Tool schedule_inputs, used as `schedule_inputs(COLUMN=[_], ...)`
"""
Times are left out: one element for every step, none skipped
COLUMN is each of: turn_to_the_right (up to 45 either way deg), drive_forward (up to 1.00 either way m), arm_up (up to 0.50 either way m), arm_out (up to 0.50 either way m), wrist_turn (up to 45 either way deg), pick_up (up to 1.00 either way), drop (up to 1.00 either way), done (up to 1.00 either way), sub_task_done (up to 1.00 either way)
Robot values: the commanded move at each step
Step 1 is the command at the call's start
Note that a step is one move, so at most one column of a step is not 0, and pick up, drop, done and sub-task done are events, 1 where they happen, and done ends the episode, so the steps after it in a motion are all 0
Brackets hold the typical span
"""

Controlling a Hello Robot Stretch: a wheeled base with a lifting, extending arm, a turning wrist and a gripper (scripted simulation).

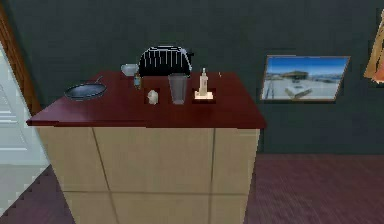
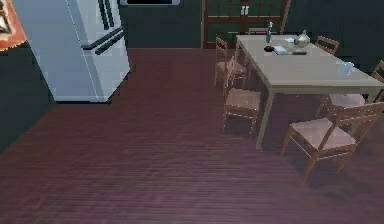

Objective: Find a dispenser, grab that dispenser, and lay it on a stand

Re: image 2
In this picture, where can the green dispenser bottle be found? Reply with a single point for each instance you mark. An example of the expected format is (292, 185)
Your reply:
(268, 35)

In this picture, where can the light wooden chair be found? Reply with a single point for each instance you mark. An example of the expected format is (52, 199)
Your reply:
(346, 99)
(222, 63)
(327, 44)
(258, 31)
(240, 101)
(323, 135)

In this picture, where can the small black bowl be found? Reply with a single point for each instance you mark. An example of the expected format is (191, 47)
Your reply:
(268, 48)

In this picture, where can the brown wooden shelf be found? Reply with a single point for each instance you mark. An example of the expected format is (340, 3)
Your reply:
(243, 20)

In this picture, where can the pale book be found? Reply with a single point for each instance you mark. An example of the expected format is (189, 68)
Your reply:
(280, 50)

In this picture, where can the white shaker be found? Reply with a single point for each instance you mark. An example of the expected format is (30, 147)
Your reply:
(247, 10)
(242, 10)

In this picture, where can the small white dish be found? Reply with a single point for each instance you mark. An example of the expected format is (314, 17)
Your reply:
(289, 40)

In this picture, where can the black remote control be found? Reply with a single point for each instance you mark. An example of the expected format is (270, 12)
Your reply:
(299, 52)

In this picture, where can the beige dining table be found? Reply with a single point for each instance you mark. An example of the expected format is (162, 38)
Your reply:
(310, 71)

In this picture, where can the white fridge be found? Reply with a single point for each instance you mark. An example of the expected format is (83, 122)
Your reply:
(63, 53)

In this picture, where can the clear glass cup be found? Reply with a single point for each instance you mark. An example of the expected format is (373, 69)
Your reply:
(345, 68)

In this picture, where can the orange framed wall picture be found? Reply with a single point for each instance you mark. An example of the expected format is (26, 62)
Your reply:
(10, 25)

